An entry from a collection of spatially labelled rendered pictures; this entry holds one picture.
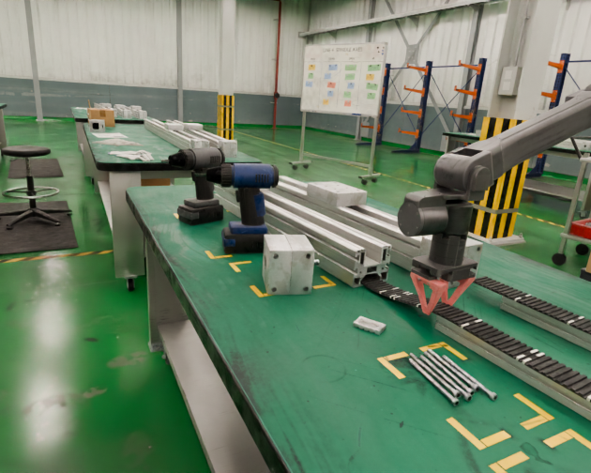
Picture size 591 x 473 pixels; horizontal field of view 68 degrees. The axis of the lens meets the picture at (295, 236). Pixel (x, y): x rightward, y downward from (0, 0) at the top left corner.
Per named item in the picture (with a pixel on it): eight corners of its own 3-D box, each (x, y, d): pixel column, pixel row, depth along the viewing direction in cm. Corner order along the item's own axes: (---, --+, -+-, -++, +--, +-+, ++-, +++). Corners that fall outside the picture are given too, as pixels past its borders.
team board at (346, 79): (288, 169, 730) (295, 42, 671) (308, 167, 765) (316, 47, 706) (362, 185, 634) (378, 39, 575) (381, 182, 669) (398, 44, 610)
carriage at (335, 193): (364, 213, 132) (367, 190, 130) (335, 216, 126) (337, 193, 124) (333, 201, 145) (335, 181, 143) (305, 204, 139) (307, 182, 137)
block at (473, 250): (481, 281, 102) (490, 241, 99) (446, 289, 95) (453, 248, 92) (450, 267, 109) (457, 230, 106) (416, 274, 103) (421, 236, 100)
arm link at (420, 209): (493, 166, 69) (452, 159, 76) (437, 167, 64) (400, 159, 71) (479, 238, 72) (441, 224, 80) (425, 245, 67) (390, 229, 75)
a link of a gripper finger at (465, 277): (413, 305, 82) (421, 258, 79) (439, 298, 85) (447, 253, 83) (442, 321, 76) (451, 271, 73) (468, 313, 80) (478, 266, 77)
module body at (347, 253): (386, 281, 98) (391, 244, 95) (352, 287, 93) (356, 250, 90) (238, 200, 162) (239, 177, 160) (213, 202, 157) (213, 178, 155)
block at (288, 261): (323, 294, 89) (326, 250, 86) (266, 295, 87) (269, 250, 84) (312, 275, 98) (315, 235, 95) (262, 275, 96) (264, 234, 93)
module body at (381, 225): (444, 268, 108) (450, 236, 105) (416, 274, 103) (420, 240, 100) (283, 197, 172) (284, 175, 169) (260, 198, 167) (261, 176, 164)
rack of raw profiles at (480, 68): (354, 144, 1226) (362, 60, 1160) (380, 144, 1266) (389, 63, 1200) (439, 162, 948) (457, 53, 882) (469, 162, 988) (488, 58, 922)
